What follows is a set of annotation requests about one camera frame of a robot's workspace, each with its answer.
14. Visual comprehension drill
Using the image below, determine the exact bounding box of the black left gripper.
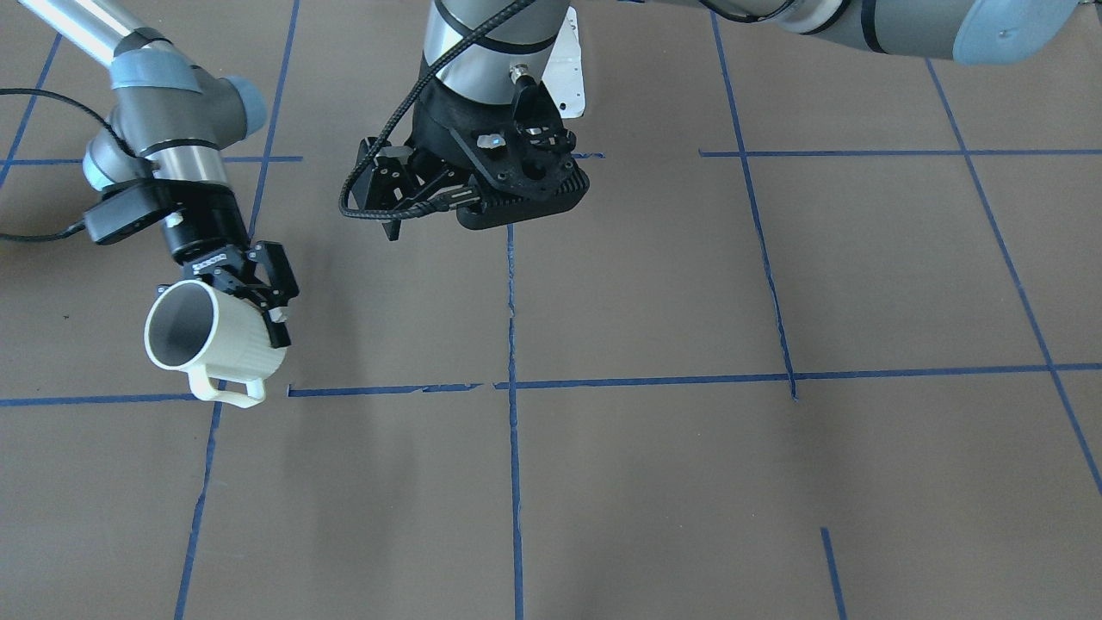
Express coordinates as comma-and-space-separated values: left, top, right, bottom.
353, 140, 474, 242

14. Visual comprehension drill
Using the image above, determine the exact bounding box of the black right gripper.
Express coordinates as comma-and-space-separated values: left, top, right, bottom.
163, 185, 300, 349

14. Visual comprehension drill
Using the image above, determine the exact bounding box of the white mug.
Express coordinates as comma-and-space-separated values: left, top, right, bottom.
143, 280, 287, 407

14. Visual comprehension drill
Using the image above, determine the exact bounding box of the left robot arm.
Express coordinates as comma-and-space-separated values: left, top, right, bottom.
336, 1, 1077, 240

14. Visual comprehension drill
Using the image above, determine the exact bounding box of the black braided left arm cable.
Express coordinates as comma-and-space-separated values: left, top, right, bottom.
339, 0, 534, 220

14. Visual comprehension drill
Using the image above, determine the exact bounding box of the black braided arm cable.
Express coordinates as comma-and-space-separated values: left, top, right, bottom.
339, 0, 534, 220
0, 86, 130, 244

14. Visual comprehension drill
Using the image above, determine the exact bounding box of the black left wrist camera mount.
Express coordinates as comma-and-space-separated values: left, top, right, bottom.
406, 76, 590, 229

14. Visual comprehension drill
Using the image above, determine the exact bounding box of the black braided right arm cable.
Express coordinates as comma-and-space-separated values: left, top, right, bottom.
0, 86, 130, 244

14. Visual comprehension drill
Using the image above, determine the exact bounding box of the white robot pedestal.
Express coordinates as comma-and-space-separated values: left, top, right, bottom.
543, 6, 587, 119

